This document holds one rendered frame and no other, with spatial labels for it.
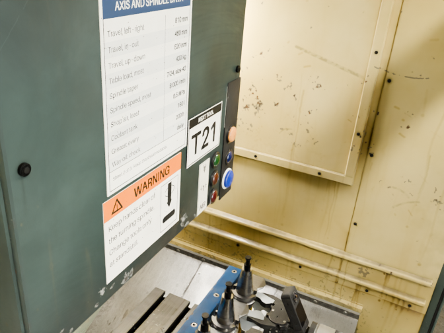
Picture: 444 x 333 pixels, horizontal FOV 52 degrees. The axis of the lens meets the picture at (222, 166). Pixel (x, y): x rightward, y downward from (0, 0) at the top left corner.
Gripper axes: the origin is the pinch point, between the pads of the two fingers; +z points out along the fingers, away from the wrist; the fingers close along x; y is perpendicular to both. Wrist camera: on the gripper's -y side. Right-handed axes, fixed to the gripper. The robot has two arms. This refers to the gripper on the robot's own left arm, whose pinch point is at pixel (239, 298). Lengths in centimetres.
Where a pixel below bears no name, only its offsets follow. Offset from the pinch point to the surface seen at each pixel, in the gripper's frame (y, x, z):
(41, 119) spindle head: -67, -60, -1
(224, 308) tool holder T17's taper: -7.8, -12.7, -1.0
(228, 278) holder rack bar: -3.4, 1.6, 4.4
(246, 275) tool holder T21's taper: -9.1, -1.4, -1.2
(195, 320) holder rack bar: -3.3, -15.2, 4.5
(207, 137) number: -56, -31, -1
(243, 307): -2.5, -4.8, -2.9
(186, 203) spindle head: -47, -36, -2
